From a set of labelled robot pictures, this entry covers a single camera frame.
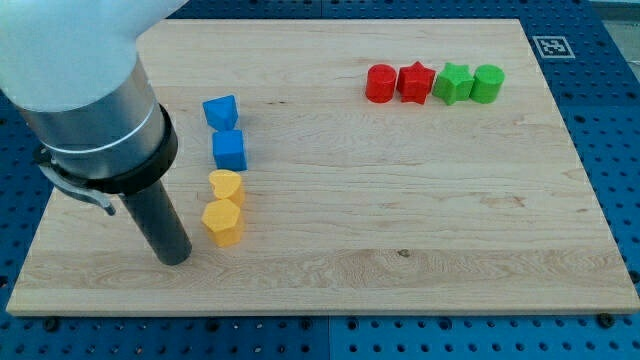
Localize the yellow hexagon block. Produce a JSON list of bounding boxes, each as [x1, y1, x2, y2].
[[201, 199, 244, 247]]

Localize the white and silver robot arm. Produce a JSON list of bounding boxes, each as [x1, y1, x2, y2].
[[1, 0, 187, 194]]

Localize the yellow heart block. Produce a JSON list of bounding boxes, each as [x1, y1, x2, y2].
[[208, 169, 245, 207]]

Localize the wooden board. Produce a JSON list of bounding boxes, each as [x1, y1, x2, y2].
[[7, 19, 639, 317]]

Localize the blue cube block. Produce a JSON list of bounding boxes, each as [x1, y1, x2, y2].
[[212, 130, 247, 171]]

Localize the red cylinder block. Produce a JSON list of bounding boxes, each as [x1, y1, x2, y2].
[[365, 64, 397, 103]]

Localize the blue pentagon block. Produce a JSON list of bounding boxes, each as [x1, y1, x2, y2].
[[202, 95, 239, 131]]

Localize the red star block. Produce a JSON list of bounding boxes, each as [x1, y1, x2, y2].
[[396, 61, 436, 105]]

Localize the green star block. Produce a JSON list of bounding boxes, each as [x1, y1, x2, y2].
[[432, 62, 474, 105]]

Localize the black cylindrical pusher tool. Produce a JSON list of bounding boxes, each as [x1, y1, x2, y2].
[[120, 180, 192, 266]]

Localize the green cylinder block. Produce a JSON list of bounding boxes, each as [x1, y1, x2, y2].
[[469, 64, 506, 104]]

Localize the white fiducial marker tag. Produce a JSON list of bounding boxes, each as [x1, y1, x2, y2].
[[532, 35, 575, 59]]

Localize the grey cable clip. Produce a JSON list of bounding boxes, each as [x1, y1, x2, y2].
[[33, 146, 116, 216]]

